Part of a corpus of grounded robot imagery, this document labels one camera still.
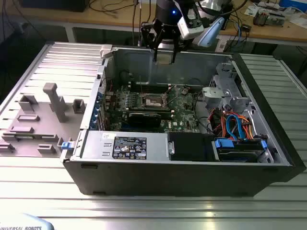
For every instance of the grey circuit module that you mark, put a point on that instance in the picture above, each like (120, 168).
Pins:
(275, 19)

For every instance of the large black box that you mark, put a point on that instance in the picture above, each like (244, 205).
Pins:
(52, 4)

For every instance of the blue box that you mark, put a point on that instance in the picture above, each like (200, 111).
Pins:
(292, 3)

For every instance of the green RAM stick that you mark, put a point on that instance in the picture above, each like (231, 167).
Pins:
(27, 137)

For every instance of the silver metal drive cage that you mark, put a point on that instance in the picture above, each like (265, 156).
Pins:
(213, 95)

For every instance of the small black box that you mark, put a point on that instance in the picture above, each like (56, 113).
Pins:
(246, 27)

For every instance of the blue plastic clip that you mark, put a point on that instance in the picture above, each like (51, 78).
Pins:
(66, 146)

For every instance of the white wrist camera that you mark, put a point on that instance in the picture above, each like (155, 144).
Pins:
(192, 26)

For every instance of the grey parts rack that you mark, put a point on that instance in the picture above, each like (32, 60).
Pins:
(48, 129)

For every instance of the wooden desk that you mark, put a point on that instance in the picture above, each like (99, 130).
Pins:
(108, 16)

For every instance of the copper heat sink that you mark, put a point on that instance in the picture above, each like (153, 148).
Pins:
(260, 18)

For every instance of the metal locking lever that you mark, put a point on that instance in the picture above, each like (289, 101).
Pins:
(142, 88)
(172, 95)

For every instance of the black graphics card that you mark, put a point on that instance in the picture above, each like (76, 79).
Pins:
(144, 119)

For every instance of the green motherboard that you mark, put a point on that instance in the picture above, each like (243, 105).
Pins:
(182, 105)

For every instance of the black PC case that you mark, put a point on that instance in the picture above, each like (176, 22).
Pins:
(168, 179)

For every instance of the hard disk in blue carrier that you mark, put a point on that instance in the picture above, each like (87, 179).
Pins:
(239, 153)

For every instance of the CPU socket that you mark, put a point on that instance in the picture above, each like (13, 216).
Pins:
(153, 101)

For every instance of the silver power supply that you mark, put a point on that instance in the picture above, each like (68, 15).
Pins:
(100, 146)

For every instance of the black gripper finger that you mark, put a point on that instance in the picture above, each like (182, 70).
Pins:
(147, 36)
(178, 38)

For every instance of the black RAM slot bank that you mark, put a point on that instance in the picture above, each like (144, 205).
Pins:
(151, 87)
(165, 111)

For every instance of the black drive bay box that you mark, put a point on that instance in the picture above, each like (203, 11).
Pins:
(189, 146)

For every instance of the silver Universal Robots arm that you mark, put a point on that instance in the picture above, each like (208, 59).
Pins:
(212, 30)

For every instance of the beige case latch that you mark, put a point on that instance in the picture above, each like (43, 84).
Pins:
(105, 51)

